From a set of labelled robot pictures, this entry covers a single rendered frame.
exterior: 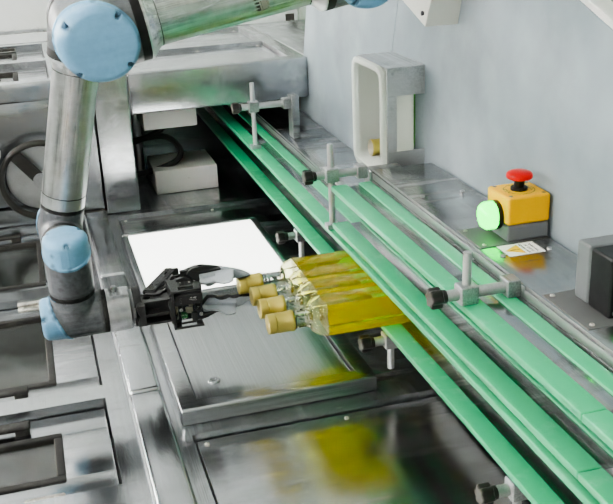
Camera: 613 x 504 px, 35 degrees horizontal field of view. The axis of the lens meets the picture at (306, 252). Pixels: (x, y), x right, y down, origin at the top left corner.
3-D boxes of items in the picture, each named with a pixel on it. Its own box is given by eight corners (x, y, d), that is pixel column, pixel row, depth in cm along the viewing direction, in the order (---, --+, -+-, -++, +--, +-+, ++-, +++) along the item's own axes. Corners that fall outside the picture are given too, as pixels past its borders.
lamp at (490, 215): (490, 223, 149) (472, 225, 149) (490, 195, 148) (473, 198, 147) (503, 232, 145) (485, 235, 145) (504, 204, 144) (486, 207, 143)
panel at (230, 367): (255, 226, 247) (122, 244, 238) (254, 215, 246) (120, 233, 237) (377, 390, 166) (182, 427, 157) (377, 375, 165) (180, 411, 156)
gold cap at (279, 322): (290, 325, 161) (265, 329, 160) (289, 306, 160) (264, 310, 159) (296, 334, 158) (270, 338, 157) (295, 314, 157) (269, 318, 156)
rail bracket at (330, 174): (364, 220, 190) (303, 229, 187) (362, 137, 184) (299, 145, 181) (369, 225, 188) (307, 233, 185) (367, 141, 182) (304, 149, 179)
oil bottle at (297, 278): (396, 281, 179) (285, 299, 173) (395, 253, 177) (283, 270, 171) (407, 292, 174) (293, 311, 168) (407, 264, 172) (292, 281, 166)
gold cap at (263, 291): (273, 297, 172) (249, 301, 170) (272, 279, 170) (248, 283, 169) (278, 306, 168) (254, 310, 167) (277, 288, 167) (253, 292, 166)
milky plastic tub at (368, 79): (391, 154, 208) (353, 159, 206) (390, 50, 200) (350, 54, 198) (422, 176, 192) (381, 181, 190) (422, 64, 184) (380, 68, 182)
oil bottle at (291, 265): (385, 270, 184) (277, 287, 179) (384, 243, 182) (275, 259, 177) (395, 281, 179) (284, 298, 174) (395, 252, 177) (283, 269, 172)
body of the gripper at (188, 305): (208, 326, 166) (138, 338, 163) (199, 308, 174) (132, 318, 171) (204, 285, 164) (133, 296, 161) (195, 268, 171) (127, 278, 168)
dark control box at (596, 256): (629, 286, 128) (573, 295, 126) (634, 229, 125) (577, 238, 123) (668, 310, 121) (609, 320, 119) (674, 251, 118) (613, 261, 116)
